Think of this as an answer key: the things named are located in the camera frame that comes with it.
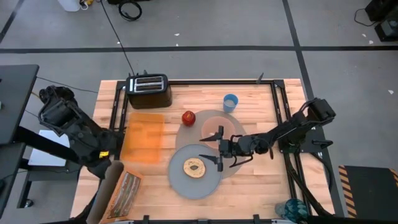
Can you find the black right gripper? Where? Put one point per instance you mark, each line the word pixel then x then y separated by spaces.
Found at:
pixel 231 147

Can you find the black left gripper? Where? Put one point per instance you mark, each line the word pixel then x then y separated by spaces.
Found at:
pixel 98 168

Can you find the toasted bagel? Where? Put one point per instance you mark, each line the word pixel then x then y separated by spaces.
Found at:
pixel 194 168

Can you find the red apple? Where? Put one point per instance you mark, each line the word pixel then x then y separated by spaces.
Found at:
pixel 188 119

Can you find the grey ceramic plate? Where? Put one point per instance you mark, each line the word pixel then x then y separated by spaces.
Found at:
pixel 189 186

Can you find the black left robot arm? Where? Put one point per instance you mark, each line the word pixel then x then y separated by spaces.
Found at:
pixel 71 124

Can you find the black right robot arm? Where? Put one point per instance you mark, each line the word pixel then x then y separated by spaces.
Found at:
pixel 289 127

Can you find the taupe cylindrical pole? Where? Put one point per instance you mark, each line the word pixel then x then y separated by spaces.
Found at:
pixel 104 196

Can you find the light blue cup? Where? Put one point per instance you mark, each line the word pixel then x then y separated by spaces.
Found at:
pixel 230 104

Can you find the white board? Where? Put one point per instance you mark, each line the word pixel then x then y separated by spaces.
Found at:
pixel 46 155

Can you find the black slanted rod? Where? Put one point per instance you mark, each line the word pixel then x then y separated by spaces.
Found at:
pixel 260 78

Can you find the black toaster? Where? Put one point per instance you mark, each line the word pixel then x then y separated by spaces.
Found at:
pixel 149 93

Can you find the teal round object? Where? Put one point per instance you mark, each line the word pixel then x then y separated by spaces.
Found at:
pixel 293 210

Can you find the black side table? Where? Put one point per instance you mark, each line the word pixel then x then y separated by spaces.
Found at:
pixel 15 99

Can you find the black yellow striped mat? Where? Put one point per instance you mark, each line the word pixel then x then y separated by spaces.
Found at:
pixel 367 189

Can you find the white bucket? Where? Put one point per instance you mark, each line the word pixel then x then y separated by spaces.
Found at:
pixel 70 4

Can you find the black floor equipment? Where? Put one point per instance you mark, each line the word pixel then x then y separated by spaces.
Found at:
pixel 385 28

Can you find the black metal table frame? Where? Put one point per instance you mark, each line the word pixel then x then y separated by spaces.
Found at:
pixel 202 82

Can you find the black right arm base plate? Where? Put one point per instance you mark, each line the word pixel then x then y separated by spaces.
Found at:
pixel 311 144

